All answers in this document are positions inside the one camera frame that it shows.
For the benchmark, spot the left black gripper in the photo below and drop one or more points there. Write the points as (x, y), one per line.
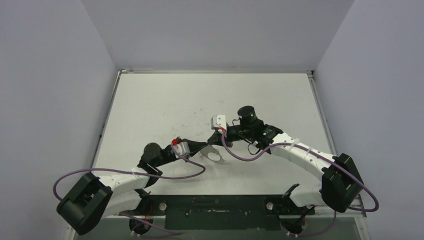
(194, 146)

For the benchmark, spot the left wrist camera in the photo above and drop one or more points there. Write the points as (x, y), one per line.
(180, 148)

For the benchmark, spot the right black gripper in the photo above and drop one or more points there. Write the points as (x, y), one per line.
(219, 135)

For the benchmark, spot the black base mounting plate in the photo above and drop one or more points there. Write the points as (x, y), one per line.
(222, 221)

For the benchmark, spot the aluminium frame rail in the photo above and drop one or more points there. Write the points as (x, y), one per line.
(186, 205)

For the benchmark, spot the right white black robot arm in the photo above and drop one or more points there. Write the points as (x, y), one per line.
(339, 180)

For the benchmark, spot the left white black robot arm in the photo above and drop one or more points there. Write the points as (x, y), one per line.
(93, 197)

